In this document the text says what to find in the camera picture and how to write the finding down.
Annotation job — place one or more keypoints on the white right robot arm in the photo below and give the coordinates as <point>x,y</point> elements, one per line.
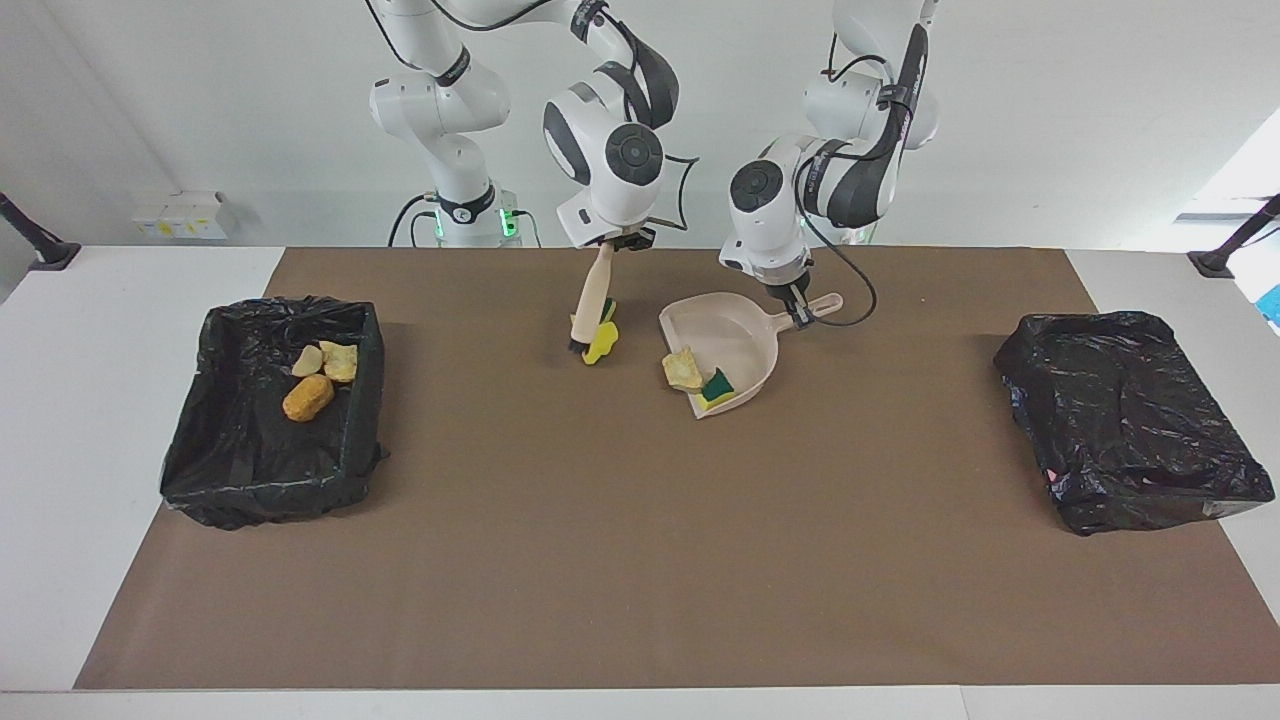
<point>610,150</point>

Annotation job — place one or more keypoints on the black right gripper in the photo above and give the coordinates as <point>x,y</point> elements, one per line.
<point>630,240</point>

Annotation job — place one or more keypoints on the brown bread roll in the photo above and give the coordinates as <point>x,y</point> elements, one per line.
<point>308,398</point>

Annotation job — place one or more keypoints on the all yellow sponge piece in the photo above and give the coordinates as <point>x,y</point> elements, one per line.
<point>600,348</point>

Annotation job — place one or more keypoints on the blue plastic object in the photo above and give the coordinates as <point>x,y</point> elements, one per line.
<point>1273,305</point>

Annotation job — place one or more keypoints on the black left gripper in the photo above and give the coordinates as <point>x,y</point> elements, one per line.
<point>788,284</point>

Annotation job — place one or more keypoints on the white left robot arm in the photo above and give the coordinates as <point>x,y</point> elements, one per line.
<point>770,200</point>

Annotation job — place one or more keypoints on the brown table mat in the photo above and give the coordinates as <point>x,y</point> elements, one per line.
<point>600,620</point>

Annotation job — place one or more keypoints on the beige plastic dustpan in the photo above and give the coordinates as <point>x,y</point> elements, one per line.
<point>730,330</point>

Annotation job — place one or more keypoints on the beige hand brush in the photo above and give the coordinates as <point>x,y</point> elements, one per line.
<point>592,300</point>

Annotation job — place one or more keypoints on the black bag lined bin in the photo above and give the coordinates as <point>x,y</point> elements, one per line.
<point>1120,420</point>
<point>250,470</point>

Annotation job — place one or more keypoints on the pale bread chunk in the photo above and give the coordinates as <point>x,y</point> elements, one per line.
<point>683,368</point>

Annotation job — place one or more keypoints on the green yellow sponge piece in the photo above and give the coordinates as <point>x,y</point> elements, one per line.
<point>717,388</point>
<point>609,310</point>

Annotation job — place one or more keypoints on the striped croissant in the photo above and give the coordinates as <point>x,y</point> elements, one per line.
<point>307,361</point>
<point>340,362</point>

